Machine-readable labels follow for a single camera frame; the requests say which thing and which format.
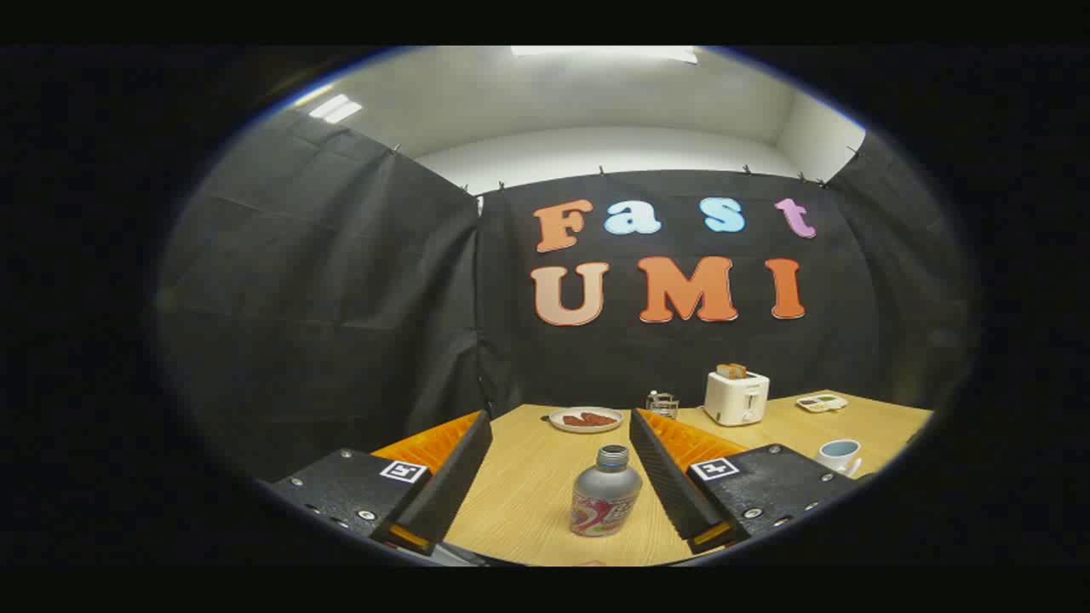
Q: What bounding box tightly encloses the black backdrop cloth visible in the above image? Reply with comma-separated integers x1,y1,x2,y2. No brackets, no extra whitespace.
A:
158,106,976,486

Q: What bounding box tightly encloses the white cup blue inside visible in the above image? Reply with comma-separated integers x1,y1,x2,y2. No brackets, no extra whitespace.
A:
814,438,863,478

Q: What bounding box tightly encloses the wooden table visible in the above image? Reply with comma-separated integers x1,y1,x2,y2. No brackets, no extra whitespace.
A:
445,390,935,567

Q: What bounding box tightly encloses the small ceiling light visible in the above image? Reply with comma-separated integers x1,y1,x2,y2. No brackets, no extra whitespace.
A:
307,93,364,125

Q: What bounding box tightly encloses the long ceiling light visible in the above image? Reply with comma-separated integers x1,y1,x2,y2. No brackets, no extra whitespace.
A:
511,46,699,66

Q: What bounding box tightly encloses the white round plate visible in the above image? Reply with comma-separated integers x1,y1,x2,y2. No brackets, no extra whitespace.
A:
548,406,624,434

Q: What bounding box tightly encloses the silver juice bottle pink label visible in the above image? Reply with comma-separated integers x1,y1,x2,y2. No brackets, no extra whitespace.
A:
570,444,644,538

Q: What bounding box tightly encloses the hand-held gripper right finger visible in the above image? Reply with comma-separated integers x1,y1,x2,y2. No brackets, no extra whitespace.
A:
629,408,859,556

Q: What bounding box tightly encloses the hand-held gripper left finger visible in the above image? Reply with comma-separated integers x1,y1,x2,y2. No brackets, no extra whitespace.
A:
266,410,494,557

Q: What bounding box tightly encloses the white toaster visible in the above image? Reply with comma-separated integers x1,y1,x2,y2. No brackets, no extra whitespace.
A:
703,370,771,427

